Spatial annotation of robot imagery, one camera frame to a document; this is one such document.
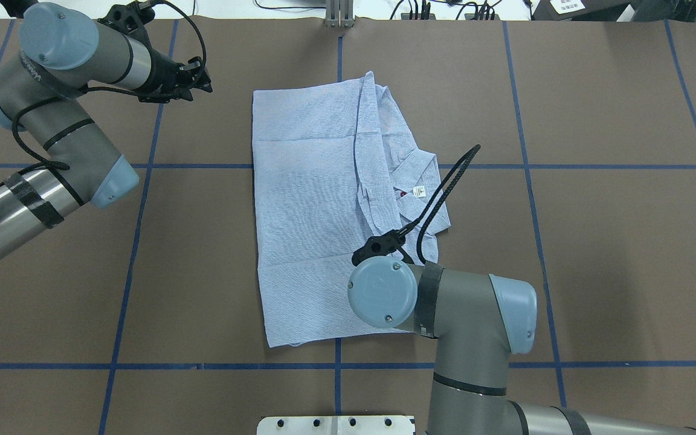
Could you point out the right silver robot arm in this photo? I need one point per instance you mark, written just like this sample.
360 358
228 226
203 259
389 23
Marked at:
478 321

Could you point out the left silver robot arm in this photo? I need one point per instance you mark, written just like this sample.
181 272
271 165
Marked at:
65 55

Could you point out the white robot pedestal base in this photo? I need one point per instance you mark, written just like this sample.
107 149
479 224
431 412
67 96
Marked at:
357 424

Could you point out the light blue striped shirt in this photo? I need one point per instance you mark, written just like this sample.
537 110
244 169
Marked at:
334 165

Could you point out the aluminium frame post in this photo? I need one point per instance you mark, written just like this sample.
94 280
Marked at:
339 13

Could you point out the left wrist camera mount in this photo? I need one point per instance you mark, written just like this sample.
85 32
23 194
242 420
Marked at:
130 19

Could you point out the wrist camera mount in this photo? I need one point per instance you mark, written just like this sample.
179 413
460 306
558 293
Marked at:
130 19
382 245

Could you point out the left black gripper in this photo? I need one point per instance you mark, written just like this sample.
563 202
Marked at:
165 77

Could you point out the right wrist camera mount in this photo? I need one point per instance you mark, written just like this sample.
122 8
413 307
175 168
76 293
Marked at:
382 245

